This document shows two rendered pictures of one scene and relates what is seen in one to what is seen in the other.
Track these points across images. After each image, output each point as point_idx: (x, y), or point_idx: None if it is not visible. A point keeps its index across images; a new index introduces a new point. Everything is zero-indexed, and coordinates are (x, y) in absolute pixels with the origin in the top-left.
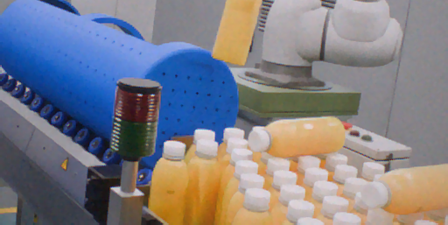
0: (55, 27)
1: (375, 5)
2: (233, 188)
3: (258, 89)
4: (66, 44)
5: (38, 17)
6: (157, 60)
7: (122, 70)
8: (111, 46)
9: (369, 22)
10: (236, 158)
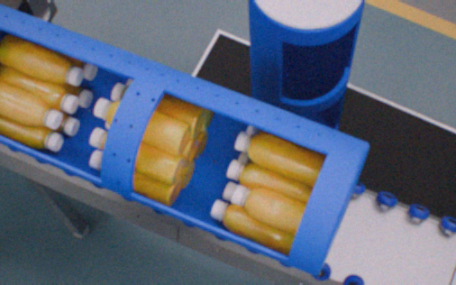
0: (188, 78)
1: None
2: None
3: None
4: (143, 58)
5: (251, 104)
6: None
7: (21, 13)
8: (55, 32)
9: None
10: None
